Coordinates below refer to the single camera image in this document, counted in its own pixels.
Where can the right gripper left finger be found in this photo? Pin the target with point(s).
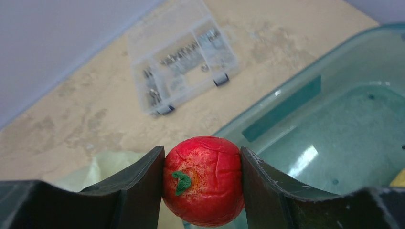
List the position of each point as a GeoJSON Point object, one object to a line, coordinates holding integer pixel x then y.
{"type": "Point", "coordinates": [129, 199]}

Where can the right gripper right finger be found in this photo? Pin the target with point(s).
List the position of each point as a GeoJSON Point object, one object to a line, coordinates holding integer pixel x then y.
{"type": "Point", "coordinates": [274, 200]}

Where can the light green plastic bag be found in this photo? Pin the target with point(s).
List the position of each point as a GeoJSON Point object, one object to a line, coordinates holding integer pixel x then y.
{"type": "Point", "coordinates": [102, 166]}

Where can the red fake fruit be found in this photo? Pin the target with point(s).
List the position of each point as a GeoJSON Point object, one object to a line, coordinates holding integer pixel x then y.
{"type": "Point", "coordinates": [202, 181]}

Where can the yellow fake lemon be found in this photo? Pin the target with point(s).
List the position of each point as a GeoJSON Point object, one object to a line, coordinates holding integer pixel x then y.
{"type": "Point", "coordinates": [399, 180]}

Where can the teal plastic container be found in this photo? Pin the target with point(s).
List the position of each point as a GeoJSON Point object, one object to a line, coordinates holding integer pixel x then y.
{"type": "Point", "coordinates": [339, 124]}

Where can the clear screw organizer box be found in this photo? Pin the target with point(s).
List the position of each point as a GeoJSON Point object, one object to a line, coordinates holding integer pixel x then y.
{"type": "Point", "coordinates": [177, 53]}

